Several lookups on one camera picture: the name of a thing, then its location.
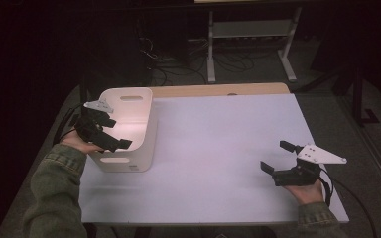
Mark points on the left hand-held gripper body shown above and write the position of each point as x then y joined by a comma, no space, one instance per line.
89,127

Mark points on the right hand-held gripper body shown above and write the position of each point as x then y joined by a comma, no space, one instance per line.
299,175

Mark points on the white plastic storage bin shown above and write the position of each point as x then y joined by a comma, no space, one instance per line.
135,112

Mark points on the person's right hand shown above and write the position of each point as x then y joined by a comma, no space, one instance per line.
306,193

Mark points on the person's left hand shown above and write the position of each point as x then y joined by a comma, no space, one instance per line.
76,142

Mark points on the white table cover board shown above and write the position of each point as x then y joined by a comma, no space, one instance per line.
211,148

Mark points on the dark metal stand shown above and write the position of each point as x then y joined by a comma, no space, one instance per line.
358,95

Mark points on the wooden table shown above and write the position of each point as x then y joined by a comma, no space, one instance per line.
211,89

